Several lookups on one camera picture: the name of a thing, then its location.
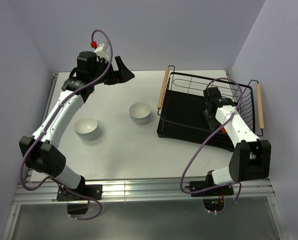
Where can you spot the black wire dish rack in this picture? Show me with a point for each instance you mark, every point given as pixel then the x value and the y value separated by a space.
pixel 182 109

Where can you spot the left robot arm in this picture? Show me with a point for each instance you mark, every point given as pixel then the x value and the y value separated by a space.
pixel 40 150

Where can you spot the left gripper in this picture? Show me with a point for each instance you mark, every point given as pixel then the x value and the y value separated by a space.
pixel 122 75

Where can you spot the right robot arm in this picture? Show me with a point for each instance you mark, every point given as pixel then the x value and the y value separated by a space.
pixel 251 156

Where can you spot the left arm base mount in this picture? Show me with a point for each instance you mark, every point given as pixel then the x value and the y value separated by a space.
pixel 91 191

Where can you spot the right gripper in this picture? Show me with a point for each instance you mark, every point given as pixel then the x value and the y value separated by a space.
pixel 212 123

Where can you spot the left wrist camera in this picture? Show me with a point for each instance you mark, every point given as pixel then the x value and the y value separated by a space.
pixel 101 49

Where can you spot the orange bowl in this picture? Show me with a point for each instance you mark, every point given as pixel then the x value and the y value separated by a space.
pixel 223 130

